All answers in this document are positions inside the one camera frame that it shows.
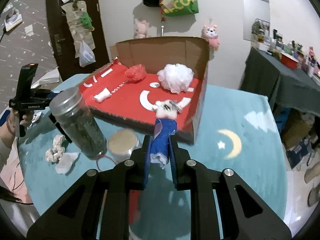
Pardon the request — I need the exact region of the blue cloth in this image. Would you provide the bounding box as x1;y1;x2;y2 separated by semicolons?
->
149;118;177;169

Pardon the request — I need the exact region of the cream knitted scrunchie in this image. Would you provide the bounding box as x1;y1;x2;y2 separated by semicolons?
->
45;134;66;163

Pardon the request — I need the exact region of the person's left hand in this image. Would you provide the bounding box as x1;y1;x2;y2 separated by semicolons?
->
6;109;34;137

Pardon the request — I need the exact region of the small jar with gold contents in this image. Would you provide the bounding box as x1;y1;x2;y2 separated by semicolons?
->
107;129;140;164

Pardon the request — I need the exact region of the tall jar with dark contents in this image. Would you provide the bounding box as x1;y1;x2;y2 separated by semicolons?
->
49;87;107;159

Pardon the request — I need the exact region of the white fluffy striped toy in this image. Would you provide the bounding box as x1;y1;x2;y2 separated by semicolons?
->
152;97;191;120

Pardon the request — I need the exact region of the teal round table cover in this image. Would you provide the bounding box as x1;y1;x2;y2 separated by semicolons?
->
18;85;287;239

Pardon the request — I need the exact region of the white tissue packet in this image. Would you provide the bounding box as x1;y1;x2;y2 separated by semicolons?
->
55;152;79;174

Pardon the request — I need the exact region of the white plastic bag on door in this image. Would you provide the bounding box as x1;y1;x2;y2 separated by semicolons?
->
79;40;96;67

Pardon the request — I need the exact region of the white mesh bath pouf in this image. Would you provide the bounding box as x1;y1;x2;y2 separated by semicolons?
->
157;63;194;94

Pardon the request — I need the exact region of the red mesh bath pouf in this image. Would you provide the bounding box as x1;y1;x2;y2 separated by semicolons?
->
124;64;147;83

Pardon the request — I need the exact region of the dark wooden door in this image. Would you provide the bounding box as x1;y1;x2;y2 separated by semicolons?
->
46;0;109;80

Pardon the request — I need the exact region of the cardboard box with red lining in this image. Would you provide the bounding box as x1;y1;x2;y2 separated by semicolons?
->
78;37;210;144

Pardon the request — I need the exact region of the green plush on door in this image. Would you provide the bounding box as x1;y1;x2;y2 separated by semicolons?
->
80;12;94;30

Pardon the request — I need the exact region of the dark green covered table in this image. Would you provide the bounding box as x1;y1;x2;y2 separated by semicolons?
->
240;48;320;116

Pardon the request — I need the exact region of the pale pink plush toy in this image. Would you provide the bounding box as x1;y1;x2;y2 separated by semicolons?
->
134;19;149;39

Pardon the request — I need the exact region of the pink plush fox toy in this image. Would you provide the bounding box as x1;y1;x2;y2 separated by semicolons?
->
201;25;220;51

